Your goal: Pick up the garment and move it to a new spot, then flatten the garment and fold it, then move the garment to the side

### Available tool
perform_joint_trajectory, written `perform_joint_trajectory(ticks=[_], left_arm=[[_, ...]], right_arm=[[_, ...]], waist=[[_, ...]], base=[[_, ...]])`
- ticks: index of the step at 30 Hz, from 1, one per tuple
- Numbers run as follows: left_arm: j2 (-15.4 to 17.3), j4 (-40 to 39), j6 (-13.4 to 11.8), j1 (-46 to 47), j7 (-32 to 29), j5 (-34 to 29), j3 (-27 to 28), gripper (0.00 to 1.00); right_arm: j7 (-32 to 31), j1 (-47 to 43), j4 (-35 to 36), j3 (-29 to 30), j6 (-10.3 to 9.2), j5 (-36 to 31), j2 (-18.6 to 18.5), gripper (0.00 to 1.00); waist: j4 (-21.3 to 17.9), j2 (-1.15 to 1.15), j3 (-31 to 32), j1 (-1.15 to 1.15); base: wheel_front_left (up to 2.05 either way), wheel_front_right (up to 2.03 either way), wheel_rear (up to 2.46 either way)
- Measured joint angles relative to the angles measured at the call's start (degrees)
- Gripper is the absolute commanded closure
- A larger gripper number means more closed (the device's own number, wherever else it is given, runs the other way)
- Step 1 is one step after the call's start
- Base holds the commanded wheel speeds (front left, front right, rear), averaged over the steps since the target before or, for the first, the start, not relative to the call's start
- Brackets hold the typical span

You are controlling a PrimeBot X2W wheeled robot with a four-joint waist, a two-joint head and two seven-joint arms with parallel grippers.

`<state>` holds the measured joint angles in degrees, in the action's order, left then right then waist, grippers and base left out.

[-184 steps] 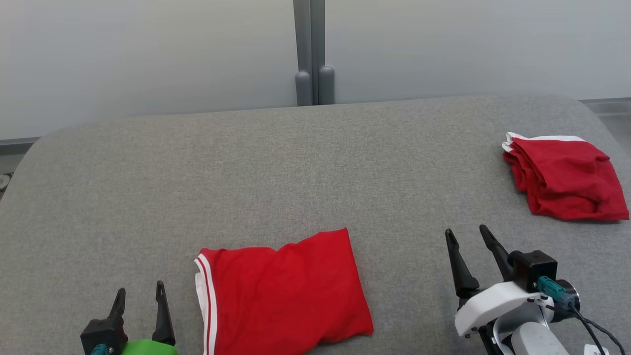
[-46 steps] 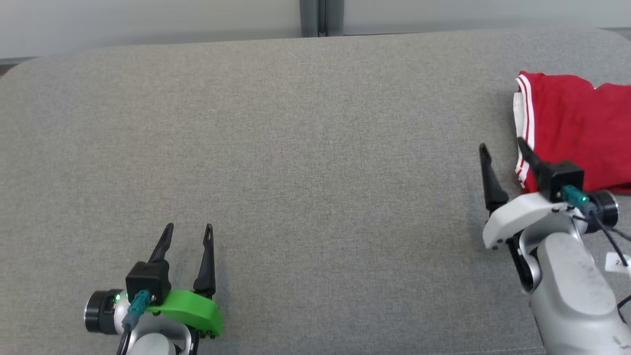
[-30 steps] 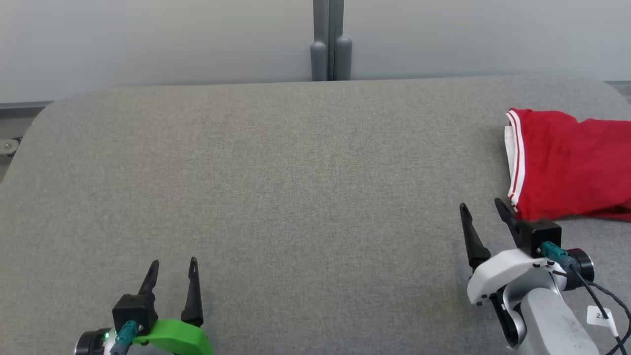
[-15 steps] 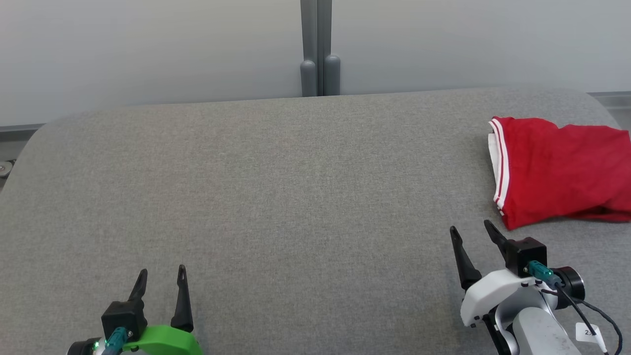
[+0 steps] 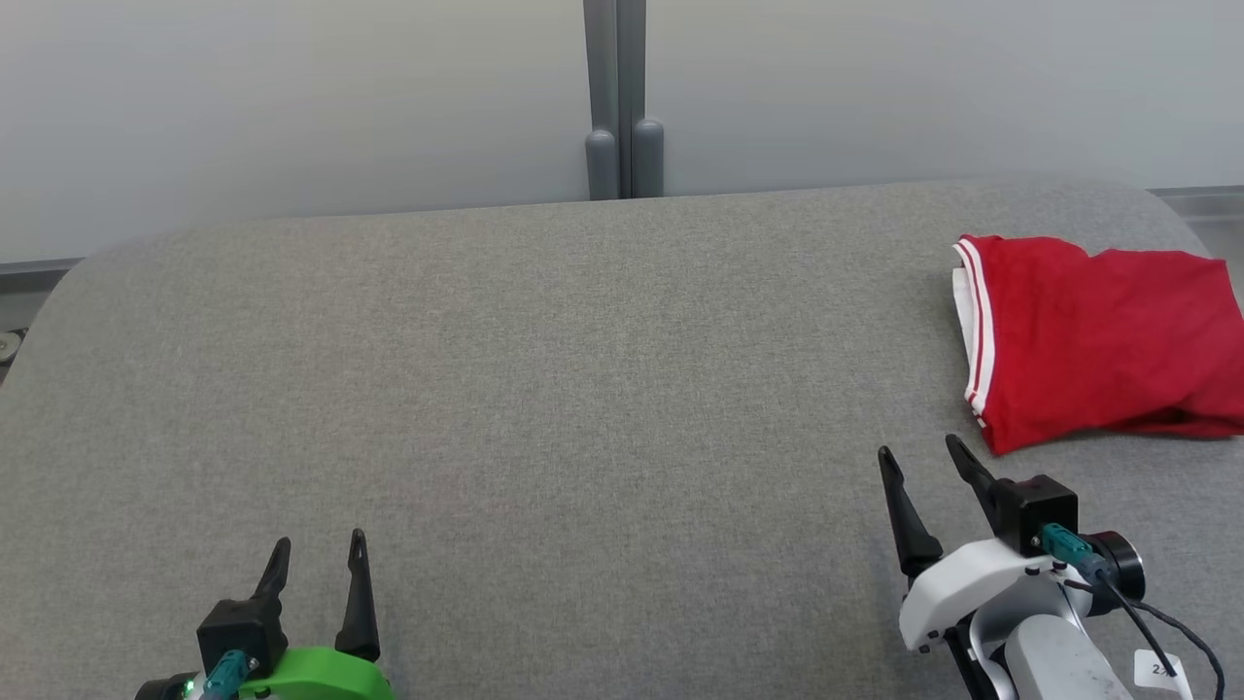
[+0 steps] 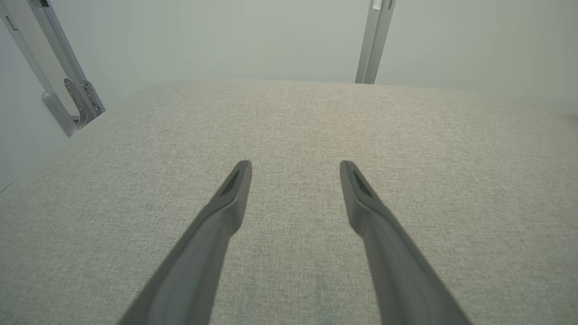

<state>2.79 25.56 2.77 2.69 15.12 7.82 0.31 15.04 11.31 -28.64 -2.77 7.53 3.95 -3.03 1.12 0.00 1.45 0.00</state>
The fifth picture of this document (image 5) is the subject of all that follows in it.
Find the teal left camera connector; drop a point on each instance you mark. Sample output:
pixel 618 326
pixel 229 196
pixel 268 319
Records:
pixel 225 673

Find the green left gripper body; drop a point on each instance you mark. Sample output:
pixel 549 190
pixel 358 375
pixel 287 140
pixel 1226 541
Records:
pixel 321 676

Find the round grey floor disc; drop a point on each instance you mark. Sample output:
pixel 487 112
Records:
pixel 10 347

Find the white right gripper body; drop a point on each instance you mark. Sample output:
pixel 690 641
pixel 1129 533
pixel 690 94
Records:
pixel 957 583

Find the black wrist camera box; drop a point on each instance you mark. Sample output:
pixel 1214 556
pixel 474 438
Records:
pixel 243 632
pixel 1040 506

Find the red Bulls 23 jersey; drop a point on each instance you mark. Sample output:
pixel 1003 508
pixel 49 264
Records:
pixel 1098 331

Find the teal camera connector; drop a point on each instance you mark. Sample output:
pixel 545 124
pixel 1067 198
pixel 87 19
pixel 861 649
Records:
pixel 225 673
pixel 1069 549

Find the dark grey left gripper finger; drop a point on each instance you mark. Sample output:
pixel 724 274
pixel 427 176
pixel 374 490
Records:
pixel 272 578
pixel 360 612

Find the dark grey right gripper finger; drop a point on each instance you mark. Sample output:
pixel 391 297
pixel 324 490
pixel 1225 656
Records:
pixel 909 530
pixel 977 476

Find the grey partition frame post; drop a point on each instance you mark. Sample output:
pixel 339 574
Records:
pixel 603 87
pixel 643 87

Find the teal right camera connector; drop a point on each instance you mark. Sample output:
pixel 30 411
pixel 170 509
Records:
pixel 1069 549

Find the grey fabric sofa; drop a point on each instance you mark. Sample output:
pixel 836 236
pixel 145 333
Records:
pixel 535 408

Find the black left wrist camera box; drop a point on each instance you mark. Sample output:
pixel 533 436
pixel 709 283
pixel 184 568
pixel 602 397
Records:
pixel 243 632

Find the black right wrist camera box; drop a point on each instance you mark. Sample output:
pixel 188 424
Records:
pixel 1040 506

